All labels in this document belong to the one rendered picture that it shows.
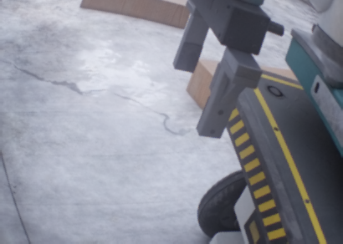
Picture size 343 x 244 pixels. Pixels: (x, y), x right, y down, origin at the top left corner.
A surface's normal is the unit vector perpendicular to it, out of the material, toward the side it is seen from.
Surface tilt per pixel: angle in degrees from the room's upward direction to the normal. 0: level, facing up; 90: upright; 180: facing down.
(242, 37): 90
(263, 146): 0
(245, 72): 90
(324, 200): 0
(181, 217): 0
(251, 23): 90
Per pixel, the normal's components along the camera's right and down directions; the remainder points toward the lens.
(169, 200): 0.30, -0.81
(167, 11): 0.02, 0.54
